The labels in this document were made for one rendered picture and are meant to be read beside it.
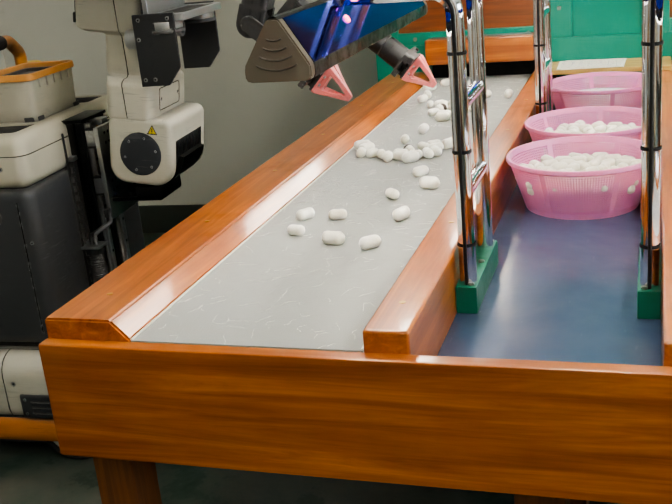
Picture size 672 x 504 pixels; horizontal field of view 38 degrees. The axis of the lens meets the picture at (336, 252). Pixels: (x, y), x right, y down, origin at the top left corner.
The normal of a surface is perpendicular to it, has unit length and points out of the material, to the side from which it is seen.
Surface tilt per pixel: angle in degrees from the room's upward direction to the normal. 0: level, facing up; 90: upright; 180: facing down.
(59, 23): 90
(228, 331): 0
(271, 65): 90
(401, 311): 0
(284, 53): 90
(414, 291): 0
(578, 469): 90
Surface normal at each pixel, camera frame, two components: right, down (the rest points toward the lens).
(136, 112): -0.24, 0.33
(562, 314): -0.09, -0.94
